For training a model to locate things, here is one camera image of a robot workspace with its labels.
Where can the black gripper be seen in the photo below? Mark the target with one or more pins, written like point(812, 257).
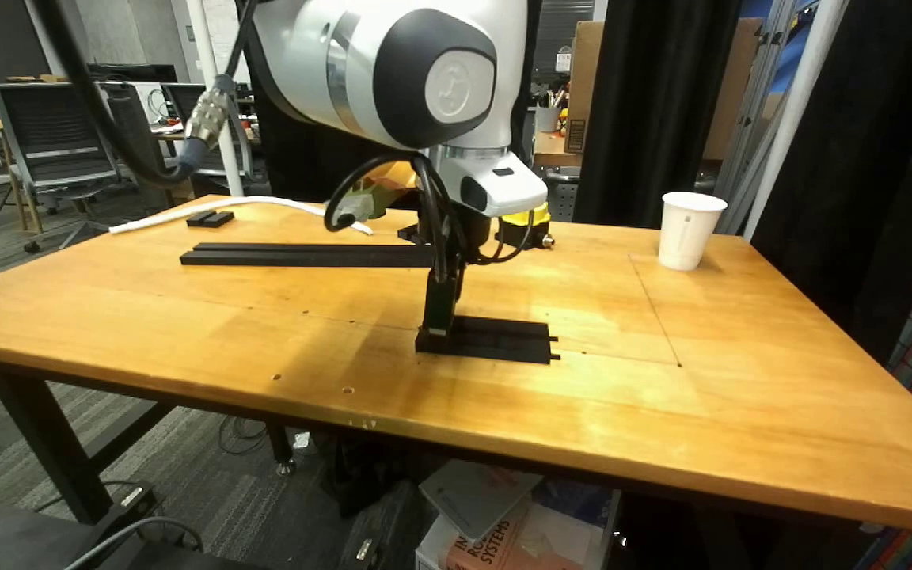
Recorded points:
point(454, 238)

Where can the black grooved track piece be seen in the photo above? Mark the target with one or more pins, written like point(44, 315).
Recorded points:
point(319, 254)
point(506, 341)
point(397, 254)
point(222, 254)

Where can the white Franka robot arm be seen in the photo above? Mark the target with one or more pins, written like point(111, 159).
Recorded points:
point(373, 64)

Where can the yellow red emergency stop button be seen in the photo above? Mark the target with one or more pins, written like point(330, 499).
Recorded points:
point(535, 221)

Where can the grey folder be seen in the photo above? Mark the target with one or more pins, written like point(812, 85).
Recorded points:
point(477, 495)

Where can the white flexible tube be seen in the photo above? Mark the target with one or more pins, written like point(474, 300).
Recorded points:
point(246, 197)

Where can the short black grooved block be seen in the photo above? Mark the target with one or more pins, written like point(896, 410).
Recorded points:
point(209, 219)

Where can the white paper cup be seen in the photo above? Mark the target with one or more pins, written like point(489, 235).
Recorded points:
point(693, 231)

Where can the brown cardboard box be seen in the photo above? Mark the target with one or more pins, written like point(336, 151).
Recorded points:
point(588, 75)

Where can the white box with red print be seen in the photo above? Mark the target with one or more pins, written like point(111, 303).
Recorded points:
point(567, 539)

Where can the black table brace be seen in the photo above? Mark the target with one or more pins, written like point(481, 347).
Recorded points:
point(135, 435)

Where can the white pole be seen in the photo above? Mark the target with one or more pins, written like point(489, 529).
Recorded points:
point(798, 106)
point(203, 50)

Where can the black table leg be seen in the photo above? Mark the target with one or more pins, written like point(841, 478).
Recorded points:
point(44, 444)

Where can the grey office desk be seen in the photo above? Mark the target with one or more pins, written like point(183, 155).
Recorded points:
point(54, 129)

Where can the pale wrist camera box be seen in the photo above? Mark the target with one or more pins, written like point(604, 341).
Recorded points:
point(373, 193)

